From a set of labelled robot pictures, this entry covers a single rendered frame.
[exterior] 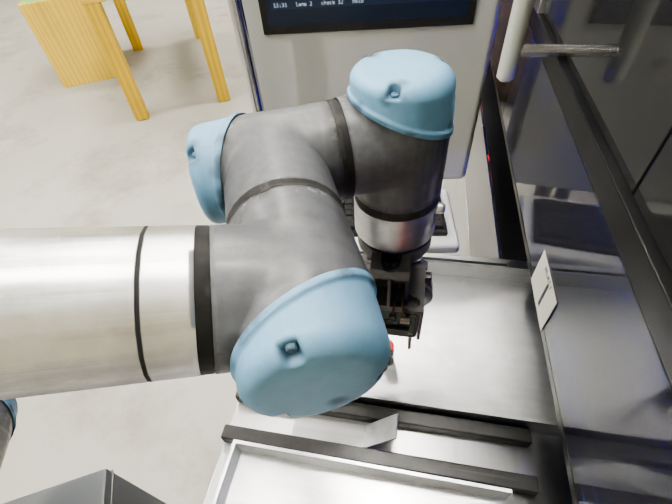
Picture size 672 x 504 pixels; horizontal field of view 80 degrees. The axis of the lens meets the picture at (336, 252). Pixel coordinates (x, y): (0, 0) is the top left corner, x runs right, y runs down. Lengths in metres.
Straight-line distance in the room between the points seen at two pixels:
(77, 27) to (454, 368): 4.03
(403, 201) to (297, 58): 0.63
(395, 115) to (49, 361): 0.22
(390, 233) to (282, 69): 0.64
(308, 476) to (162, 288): 0.44
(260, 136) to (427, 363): 0.46
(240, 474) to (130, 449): 1.14
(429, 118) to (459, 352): 0.45
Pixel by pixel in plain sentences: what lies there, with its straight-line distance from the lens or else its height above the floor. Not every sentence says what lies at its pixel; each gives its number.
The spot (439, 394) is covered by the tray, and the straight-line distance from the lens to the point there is 0.63.
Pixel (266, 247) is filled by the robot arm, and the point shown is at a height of 1.32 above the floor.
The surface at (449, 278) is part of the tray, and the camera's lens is 0.74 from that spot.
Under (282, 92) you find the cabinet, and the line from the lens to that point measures 0.95.
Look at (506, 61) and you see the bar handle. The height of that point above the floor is 1.21.
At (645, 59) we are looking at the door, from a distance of 0.47.
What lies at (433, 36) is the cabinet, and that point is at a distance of 0.90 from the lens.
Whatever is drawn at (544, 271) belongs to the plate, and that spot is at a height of 1.04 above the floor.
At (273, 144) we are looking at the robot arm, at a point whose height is 1.31.
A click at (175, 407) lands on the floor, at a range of 1.71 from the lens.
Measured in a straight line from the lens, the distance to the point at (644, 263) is 0.39.
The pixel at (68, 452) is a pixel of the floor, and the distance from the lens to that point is 1.83.
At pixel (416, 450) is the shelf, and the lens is 0.60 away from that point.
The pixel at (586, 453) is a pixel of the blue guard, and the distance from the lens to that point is 0.47.
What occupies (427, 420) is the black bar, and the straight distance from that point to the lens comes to 0.59.
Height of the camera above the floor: 1.45
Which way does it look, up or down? 47 degrees down
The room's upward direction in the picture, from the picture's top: 5 degrees counter-clockwise
